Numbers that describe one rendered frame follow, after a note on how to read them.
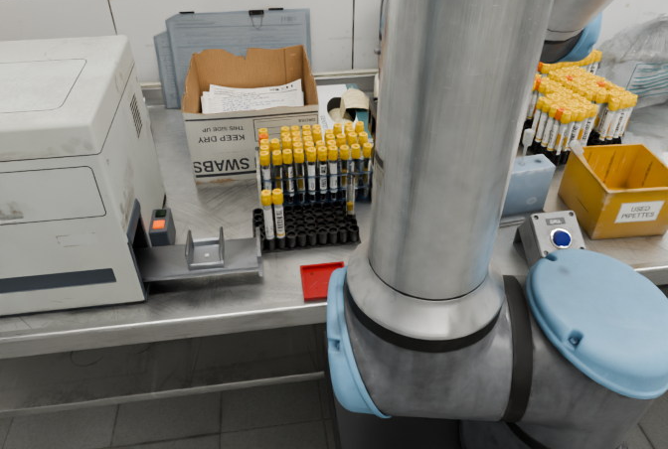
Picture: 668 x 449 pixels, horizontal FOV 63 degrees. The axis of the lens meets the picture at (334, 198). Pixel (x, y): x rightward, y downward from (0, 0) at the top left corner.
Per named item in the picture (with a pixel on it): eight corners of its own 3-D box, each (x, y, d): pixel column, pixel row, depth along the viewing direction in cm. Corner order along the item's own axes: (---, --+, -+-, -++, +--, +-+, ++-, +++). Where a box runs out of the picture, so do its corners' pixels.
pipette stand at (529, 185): (494, 228, 92) (505, 180, 86) (475, 204, 97) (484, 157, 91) (546, 219, 94) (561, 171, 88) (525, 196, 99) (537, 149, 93)
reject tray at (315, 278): (304, 301, 79) (303, 298, 78) (299, 269, 84) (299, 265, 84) (350, 296, 79) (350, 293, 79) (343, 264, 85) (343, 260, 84)
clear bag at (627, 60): (609, 118, 122) (637, 38, 111) (555, 87, 135) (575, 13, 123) (690, 97, 130) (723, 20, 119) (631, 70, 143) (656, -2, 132)
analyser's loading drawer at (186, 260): (119, 290, 78) (110, 264, 75) (126, 258, 83) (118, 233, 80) (262, 275, 80) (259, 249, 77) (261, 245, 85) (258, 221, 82)
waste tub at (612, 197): (589, 241, 89) (607, 192, 83) (555, 193, 100) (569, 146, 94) (667, 235, 90) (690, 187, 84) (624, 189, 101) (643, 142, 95)
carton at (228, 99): (192, 185, 102) (178, 113, 93) (200, 112, 125) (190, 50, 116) (322, 174, 105) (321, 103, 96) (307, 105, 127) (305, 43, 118)
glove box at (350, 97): (323, 173, 105) (322, 129, 99) (310, 114, 124) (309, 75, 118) (386, 168, 106) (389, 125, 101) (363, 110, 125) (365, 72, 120)
